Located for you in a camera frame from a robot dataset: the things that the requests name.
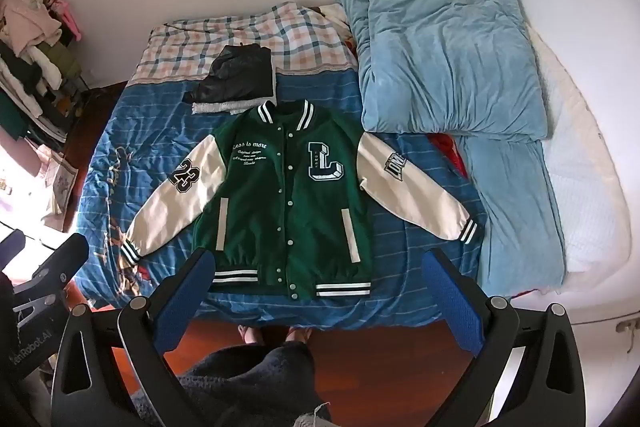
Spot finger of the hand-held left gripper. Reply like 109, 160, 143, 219
7, 233, 91, 308

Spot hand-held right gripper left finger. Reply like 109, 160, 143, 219
50, 247, 216, 427

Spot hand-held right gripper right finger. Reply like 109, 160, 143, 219
421, 248, 586, 427

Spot green varsity jacket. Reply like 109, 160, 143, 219
120, 99, 485, 300

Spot pile of clothes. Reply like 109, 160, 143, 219
0, 0, 86, 145

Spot printed tote bag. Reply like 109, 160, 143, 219
42, 147, 80, 228

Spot person's dark fleece pants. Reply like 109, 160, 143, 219
135, 341, 332, 427

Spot blue patterned garment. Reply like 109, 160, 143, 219
77, 69, 483, 328

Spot red cloth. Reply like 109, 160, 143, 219
425, 133, 471, 180

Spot white mattress cover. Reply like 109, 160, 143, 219
515, 24, 633, 298

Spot black folded jacket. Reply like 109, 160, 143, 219
182, 44, 277, 115

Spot light blue duvet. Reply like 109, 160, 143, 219
337, 0, 566, 293

